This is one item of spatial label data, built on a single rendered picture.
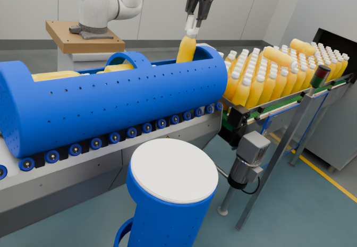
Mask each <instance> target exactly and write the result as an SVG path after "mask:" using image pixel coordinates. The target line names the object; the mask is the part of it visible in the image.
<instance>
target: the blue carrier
mask: <svg viewBox="0 0 357 247"><path fill-rule="evenodd" d="M125 59H127V60H128V61H129V62H130V63H131V64H132V65H133V67H134V69H129V70H121V71H113V72H105V73H97V72H100V71H104V69H105V67H100V68H95V69H86V70H77V71H74V72H78V73H80V74H87V73H89V75H81V76H73V77H68V78H60V79H52V80H44V81H36V82H34V80H33V77H32V75H31V73H30V71H29V70H28V68H27V67H26V65H25V64H24V63H23V62H21V61H9V62H0V130H1V133H2V136H3V138H4V141H5V143H6V145H7V147H8V149H9V151H10V152H11V154H12V155H13V156H14V157H16V158H23V157H26V156H30V155H34V154H38V153H40V152H44V151H47V150H51V149H55V148H58V147H62V146H65V145H68V144H72V143H76V142H79V141H83V140H86V139H90V138H94V137H97V136H100V135H103V134H107V133H111V132H114V131H118V130H121V129H125V128H128V127H132V126H135V125H139V124H142V123H146V122H150V121H153V120H157V119H160V118H163V117H167V116H171V115H174V114H178V113H181V112H185V111H187V110H191V109H195V108H198V107H202V106H205V105H209V104H213V103H215V102H217V101H218V100H219V99H220V98H221V97H222V96H223V94H224V92H225V90H226V87H227V80H228V74H227V68H226V64H225V62H224V60H223V58H222V57H221V55H220V54H219V52H218V51H216V50H215V49H213V48H212V47H209V46H196V49H195V52H194V57H193V60H192V61H190V62H183V63H176V60H177V59H168V60H163V61H154V62H150V61H148V59H147V58H146V57H145V56H144V55H142V54H141V53H139V52H135V51H132V52H119V53H115V54H113V55H112V56H111V57H110V58H109V59H108V61H107V64H106V66H109V65H119V64H123V62H124V61H125ZM152 65H156V66H152ZM96 73H97V74H96ZM117 82H118V83H117ZM105 84H106V85H105ZM93 86H94V87H93ZM79 88H81V89H79ZM65 90H66V91H65ZM50 92H51V93H52V94H50ZM63 118H64V119H63ZM48 121H49V122H48Z"/></svg>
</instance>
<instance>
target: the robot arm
mask: <svg viewBox="0 0 357 247"><path fill-rule="evenodd" d="M198 2H199V9H198V17H197V18H196V19H195V22H194V26H193V30H192V35H197V34H198V30H199V28H200V26H201V22H202V20H206V19H207V16H208V13H209V10H210V7H211V4H212V2H213V0H203V1H202V0H187V2H186V7H185V11H186V12H187V13H188V16H187V19H186V26H185V31H187V30H188V29H190V28H191V26H192V22H193V18H194V14H193V13H194V10H195V9H196V6H197V3H198ZM142 7H143V2H142V0H79V24H78V25H72V26H71V27H69V31H70V32H71V33H78V34H79V35H80V36H81V37H82V39H85V40H88V39H114V36H113V35H111V34H110V33H109V32H108V31H107V24H108V22H109V21H111V20H127V19H131V18H133V17H135V16H137V15H138V14H139V13H140V12H141V11H142Z"/></svg>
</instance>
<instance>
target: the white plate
mask: <svg viewBox="0 0 357 247"><path fill-rule="evenodd" d="M131 171H132V174H133V176H134V178H135V180H136V181H137V183H138V184H139V185H140V186H141V187H142V188H143V189H144V190H145V191H147V192H148V193H150V194H151V195H153V196H154V197H156V198H159V199H161V200H164V201H167V202H172V203H180V204H188V203H195V202H199V201H201V200H204V199H205V198H207V197H209V196H210V195H211V194H212V193H213V192H214V190H215V188H216V186H217V183H218V172H217V169H216V166H215V164H214V163H213V161H212V160H211V159H210V158H209V157H208V155H206V154H205V153H204V152H203V151H202V150H200V149H199V148H197V147H196V146H194V145H192V144H190V143H187V142H184V141H181V140H176V139H154V140H150V141H148V142H145V143H143V144H142V145H140V146H139V147H138V148H137V149H136V150H135V152H134V153H133V155H132V159H131Z"/></svg>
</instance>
